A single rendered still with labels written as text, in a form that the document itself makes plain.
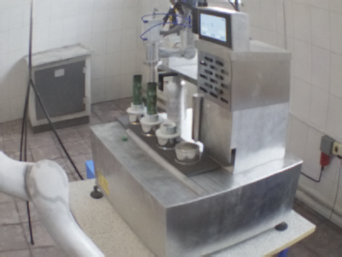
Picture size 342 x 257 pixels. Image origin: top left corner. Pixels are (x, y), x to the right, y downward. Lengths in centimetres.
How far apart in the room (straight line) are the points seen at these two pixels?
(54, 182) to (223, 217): 56
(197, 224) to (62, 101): 329
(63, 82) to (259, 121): 322
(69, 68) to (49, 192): 351
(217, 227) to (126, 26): 411
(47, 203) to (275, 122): 74
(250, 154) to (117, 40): 398
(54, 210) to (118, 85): 451
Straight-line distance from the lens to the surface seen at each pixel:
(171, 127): 124
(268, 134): 118
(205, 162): 118
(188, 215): 104
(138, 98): 142
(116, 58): 505
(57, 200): 70
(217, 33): 106
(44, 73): 410
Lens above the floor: 154
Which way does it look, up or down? 21 degrees down
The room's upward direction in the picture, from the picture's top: 1 degrees clockwise
